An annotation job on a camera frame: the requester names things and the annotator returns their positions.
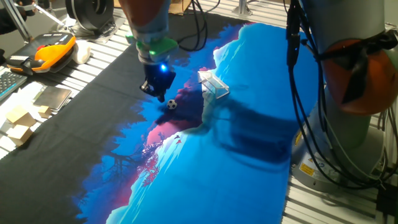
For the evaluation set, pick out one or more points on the small wooden cube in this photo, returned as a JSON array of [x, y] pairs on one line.
[[44, 112]]

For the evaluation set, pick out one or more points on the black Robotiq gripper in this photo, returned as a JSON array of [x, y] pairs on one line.
[[160, 77]]

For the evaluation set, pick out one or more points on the grey metal plate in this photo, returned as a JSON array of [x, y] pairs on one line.
[[53, 98]]

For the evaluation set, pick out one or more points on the white paper sheet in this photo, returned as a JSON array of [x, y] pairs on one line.
[[21, 93]]

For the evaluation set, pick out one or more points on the dark sleeved person forearm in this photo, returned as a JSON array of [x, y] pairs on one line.
[[6, 20]]

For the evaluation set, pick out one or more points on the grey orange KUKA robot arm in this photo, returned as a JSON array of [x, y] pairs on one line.
[[342, 18]]

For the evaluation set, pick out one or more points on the orange black teach pendant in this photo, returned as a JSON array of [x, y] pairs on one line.
[[46, 53]]

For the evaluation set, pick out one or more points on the blue landscape printed cloth mat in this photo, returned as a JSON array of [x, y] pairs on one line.
[[202, 174]]

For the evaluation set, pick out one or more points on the small black white soccer ball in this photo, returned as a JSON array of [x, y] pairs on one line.
[[171, 104]]

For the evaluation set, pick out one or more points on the green wrist flange adapter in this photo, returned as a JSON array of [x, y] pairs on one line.
[[158, 46]]

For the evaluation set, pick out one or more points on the black computer keyboard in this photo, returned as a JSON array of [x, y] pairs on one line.
[[9, 84]]

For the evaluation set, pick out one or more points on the clear plastic packet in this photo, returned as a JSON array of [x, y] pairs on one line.
[[214, 85]]

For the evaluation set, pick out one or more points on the flat cardboard sheet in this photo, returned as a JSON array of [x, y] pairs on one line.
[[180, 7]]

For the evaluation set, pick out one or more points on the aluminium frame post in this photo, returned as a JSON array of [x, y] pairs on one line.
[[242, 7], [17, 20]]

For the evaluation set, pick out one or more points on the light wooden block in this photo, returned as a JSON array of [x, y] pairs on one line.
[[19, 135], [20, 116]]

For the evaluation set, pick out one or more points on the white rounded plastic object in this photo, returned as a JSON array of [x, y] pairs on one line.
[[81, 53]]

